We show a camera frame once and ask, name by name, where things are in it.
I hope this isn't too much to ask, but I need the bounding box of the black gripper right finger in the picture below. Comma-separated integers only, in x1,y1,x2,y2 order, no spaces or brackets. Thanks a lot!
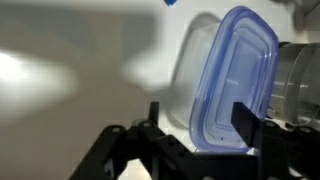
231,102,266,150

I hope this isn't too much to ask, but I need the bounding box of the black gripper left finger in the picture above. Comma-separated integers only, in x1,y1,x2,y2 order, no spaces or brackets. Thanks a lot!
133,102,187,157

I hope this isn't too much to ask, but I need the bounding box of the blue lidded plastic container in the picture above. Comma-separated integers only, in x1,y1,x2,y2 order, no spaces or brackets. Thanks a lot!
164,6,279,153

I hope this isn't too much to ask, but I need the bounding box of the glass electric kettle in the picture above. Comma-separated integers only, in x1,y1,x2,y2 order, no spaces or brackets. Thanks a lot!
267,43,320,129

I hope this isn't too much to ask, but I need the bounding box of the blue snack wrapper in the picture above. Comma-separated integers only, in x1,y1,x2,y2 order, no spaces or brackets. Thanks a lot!
163,0,177,6

